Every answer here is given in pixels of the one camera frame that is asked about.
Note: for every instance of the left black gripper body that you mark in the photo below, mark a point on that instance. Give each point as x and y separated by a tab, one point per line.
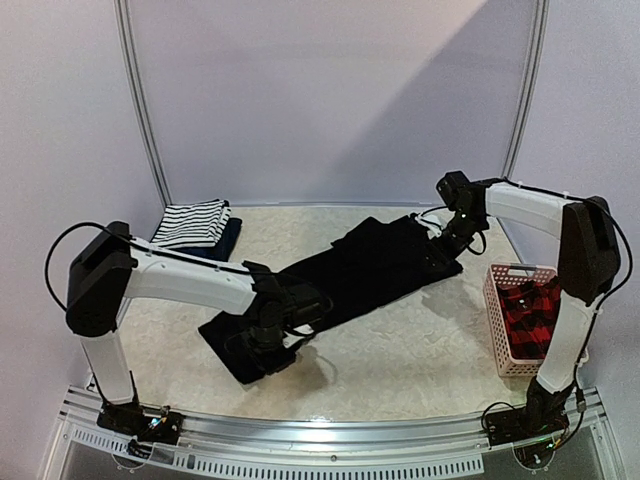
265	347

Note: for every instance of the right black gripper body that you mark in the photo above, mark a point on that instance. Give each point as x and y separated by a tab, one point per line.
435	252

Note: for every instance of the black garment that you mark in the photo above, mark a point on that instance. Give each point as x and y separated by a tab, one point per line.
372	266

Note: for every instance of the black white striped tank top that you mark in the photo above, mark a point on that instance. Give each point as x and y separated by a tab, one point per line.
192	225

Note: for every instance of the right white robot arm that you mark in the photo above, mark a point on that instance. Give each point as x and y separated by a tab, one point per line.
578	234

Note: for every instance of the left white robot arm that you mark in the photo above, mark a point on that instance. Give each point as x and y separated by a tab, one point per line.
116	266

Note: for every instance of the pink perforated laundry basket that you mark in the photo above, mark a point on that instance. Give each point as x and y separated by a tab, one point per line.
504	276

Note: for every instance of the red black plaid shirt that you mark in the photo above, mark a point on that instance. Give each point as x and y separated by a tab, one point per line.
530	312

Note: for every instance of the folded blue garment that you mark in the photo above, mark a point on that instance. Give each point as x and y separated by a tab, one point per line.
223	249

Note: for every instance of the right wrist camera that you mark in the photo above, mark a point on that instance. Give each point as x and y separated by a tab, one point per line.
430	222

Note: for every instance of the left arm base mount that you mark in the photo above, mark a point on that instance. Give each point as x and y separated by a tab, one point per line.
130	419

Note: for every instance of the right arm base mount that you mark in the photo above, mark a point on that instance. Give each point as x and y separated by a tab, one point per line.
543	414

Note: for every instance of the aluminium front rail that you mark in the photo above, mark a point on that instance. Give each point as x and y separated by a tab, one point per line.
221	447

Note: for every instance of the right aluminium corner post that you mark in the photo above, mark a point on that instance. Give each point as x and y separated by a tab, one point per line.
529	79

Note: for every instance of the aluminium corner post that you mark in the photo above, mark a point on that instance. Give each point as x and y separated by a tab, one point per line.
529	79
136	87

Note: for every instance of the left aluminium corner post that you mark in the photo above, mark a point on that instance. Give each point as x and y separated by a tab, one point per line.
136	87

